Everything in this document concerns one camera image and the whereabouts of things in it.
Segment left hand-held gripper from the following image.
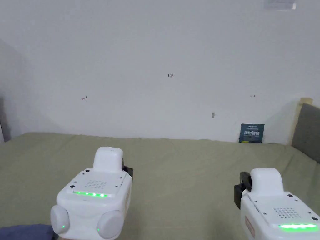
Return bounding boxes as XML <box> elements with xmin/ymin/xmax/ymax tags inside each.
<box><xmin>50</xmin><ymin>147</ymin><xmax>134</xmax><ymax>240</ymax></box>

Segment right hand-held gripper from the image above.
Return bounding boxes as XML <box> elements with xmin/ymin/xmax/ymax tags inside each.
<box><xmin>234</xmin><ymin>167</ymin><xmax>320</xmax><ymax>240</ymax></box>

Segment dark blue card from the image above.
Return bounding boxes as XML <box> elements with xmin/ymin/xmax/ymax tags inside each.
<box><xmin>238</xmin><ymin>123</ymin><xmax>265</xmax><ymax>144</ymax></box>

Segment dark blue garment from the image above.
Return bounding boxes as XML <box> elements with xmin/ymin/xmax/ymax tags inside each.
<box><xmin>0</xmin><ymin>224</ymin><xmax>55</xmax><ymax>240</ymax></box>

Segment bed with pale green sheet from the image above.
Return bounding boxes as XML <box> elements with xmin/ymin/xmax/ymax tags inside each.
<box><xmin>0</xmin><ymin>132</ymin><xmax>320</xmax><ymax>240</ymax></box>

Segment grey padded headboard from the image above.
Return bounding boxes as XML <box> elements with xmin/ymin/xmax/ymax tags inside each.
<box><xmin>290</xmin><ymin>98</ymin><xmax>320</xmax><ymax>164</ymax></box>

